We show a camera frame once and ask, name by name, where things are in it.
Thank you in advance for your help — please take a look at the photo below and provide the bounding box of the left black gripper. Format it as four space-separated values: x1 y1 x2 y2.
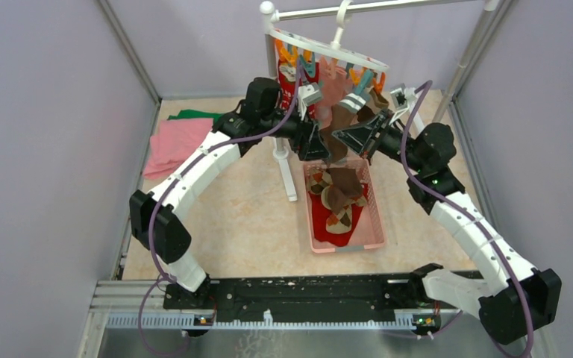
260 98 332 161

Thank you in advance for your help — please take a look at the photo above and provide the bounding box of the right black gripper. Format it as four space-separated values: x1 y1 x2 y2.
331 109 425 174

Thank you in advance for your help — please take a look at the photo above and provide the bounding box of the red santa sock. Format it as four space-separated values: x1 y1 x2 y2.
311 198 336 242
332 183 371 247

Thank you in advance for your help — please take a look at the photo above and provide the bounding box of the argyle beige sock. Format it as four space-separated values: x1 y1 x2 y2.
325 195 367 235
307 168 332 195

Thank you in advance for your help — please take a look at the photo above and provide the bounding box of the pink sock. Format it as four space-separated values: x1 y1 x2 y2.
314 57 353 128

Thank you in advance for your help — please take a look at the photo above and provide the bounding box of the red snowflake sock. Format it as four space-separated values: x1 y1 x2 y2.
278 60 321 119

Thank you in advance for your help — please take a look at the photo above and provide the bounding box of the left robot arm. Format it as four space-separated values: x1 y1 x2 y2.
129 78 327 308

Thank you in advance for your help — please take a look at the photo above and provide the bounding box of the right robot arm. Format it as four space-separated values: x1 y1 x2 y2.
332 110 562 345

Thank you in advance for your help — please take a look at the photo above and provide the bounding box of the white clip sock hanger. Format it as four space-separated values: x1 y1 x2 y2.
260 1 389 72

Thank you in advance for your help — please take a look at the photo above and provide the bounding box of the pink plastic basket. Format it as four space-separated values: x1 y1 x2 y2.
304 157 386 254

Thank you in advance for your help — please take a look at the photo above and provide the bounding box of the green folded cloth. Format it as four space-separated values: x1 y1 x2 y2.
167 109 223 121

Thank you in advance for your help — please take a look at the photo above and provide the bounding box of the pink folded cloth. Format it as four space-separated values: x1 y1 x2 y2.
143 118 213 180

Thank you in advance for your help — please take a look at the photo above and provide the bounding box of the metal drying rack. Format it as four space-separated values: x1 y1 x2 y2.
259 0 502 203

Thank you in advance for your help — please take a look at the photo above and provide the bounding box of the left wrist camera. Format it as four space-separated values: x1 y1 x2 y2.
297 84 323 119

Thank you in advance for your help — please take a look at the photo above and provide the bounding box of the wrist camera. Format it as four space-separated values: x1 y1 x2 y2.
389 84 419 124
297 84 323 119

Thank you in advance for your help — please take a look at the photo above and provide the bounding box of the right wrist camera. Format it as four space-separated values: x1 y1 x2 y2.
389 84 419 124

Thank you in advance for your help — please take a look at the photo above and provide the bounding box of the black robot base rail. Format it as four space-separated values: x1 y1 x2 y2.
163 274 446 337

